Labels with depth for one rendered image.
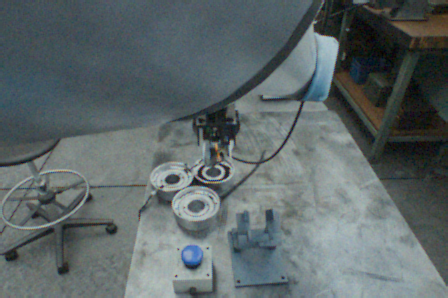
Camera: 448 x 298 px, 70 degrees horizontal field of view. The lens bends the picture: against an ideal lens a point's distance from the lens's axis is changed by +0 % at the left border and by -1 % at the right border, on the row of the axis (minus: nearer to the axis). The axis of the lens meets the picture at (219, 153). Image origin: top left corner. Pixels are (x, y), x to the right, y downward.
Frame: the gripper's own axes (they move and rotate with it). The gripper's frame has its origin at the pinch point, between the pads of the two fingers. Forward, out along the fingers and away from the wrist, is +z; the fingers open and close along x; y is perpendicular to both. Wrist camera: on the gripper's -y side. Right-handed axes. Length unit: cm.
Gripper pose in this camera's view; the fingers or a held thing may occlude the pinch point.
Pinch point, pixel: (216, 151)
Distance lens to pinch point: 70.6
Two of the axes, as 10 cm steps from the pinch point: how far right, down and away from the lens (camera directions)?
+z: 0.1, 7.0, 7.1
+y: 0.2, 7.1, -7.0
